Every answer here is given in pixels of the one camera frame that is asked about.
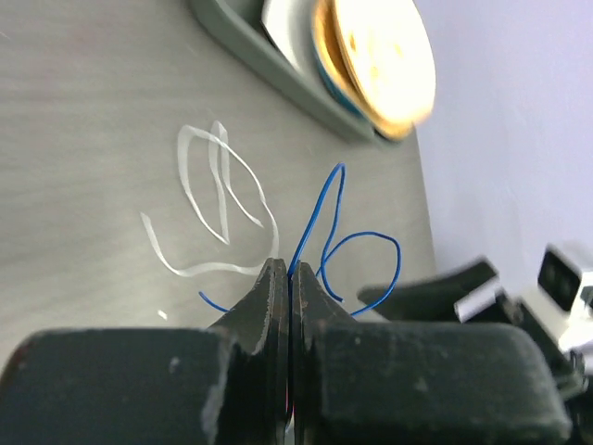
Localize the lower wooden plate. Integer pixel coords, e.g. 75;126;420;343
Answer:
310;1;414;141

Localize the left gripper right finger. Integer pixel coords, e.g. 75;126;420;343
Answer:
291;262;573;444

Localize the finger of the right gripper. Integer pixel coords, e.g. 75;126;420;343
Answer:
372;257;498;322

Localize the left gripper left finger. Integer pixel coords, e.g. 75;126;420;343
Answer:
1;259;289;444

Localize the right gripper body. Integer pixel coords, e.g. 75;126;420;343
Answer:
495;291;592;444

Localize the white napkin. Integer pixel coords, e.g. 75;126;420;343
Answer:
261;0;319;82

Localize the bird pattern plate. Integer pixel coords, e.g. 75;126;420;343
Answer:
330;0;436;133

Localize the dark grey tray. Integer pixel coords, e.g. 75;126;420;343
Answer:
189;0;408;144

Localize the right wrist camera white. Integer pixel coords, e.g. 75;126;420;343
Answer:
537;242;592;351

